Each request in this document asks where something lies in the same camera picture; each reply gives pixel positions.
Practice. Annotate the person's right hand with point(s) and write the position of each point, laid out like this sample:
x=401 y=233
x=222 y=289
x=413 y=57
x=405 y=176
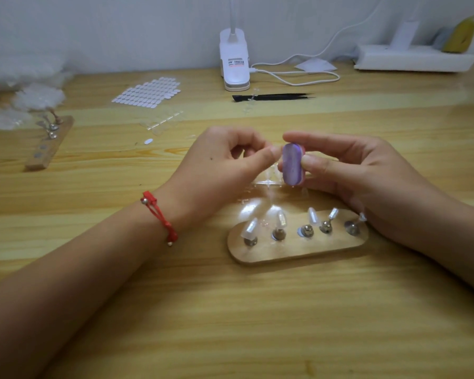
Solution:
x=371 y=181

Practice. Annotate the person's left hand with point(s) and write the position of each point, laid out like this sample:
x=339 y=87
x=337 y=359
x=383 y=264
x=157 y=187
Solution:
x=205 y=173

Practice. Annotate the person's left thumb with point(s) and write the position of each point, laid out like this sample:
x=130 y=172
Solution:
x=260 y=163

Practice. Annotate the person's right thumb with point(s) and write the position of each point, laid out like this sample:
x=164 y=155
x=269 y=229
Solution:
x=328 y=166

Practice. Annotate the person's right middle finger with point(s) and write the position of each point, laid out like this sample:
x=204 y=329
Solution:
x=320 y=184

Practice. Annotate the person's right forearm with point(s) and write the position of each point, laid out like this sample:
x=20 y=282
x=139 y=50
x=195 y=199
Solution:
x=446 y=236

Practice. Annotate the person's left forearm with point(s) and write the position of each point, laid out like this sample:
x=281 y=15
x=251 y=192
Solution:
x=83 y=280

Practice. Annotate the metal holder with clear nail tip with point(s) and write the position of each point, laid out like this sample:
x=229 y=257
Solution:
x=279 y=226
x=354 y=226
x=308 y=228
x=250 y=232
x=327 y=224

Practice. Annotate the black tweezers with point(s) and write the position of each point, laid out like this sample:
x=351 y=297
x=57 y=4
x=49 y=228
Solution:
x=272 y=97

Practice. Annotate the oval wooden nail stand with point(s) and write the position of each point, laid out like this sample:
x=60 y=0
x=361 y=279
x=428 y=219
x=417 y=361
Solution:
x=300 y=250

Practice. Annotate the white paper piece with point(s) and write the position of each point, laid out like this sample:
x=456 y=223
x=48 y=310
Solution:
x=315 y=65

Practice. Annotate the white clip lamp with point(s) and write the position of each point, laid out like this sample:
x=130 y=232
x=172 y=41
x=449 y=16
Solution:
x=234 y=63

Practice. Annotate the clear backing sheet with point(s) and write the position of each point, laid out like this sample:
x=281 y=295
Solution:
x=162 y=122

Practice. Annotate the sheet of white adhesive tabs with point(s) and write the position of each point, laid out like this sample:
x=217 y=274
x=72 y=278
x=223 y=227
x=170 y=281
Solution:
x=147 y=93

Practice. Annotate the white power strip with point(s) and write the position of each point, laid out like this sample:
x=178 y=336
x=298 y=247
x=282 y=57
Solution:
x=414 y=59

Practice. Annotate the white plug adapter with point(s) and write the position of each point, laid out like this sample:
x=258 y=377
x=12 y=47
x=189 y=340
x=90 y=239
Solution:
x=403 y=35

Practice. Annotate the grey sponge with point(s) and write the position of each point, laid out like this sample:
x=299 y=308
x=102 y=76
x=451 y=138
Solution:
x=442 y=38

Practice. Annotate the yellow sponge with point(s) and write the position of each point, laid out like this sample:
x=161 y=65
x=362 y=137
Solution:
x=461 y=35

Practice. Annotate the rectangular wooden nail stand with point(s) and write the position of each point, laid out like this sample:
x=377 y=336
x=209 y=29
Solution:
x=49 y=147

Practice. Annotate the bare metal nail holder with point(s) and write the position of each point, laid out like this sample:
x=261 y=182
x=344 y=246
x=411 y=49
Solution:
x=50 y=132

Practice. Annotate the pile of clear plastic bags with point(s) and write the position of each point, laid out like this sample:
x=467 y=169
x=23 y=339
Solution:
x=27 y=96

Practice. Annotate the clear plastic nail tip frame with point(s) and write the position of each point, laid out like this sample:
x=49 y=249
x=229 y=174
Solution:
x=260 y=197

